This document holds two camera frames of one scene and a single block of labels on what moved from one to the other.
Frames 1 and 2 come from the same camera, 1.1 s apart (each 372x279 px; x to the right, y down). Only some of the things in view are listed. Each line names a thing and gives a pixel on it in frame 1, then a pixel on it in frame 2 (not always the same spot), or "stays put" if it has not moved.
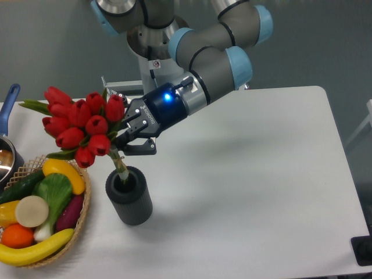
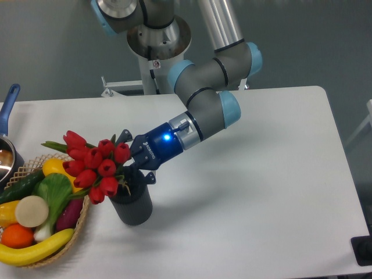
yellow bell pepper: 67,170 stays put
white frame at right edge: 369,119 stays put
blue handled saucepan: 11,165 stays put
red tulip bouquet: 85,129 → 95,170
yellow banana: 17,256 stays put
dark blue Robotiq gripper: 146,117 → 148,150
